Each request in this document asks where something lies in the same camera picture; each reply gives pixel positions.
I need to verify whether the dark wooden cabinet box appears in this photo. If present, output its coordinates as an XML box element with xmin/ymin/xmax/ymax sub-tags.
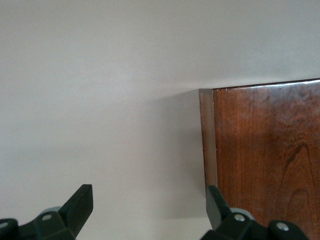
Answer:
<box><xmin>198</xmin><ymin>78</ymin><xmax>320</xmax><ymax>240</ymax></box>

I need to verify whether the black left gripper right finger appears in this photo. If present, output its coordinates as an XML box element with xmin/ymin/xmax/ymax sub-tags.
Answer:
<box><xmin>199</xmin><ymin>184</ymin><xmax>311</xmax><ymax>240</ymax></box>

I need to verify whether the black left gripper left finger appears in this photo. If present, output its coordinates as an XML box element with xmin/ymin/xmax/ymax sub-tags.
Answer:
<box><xmin>0</xmin><ymin>184</ymin><xmax>94</xmax><ymax>240</ymax></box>

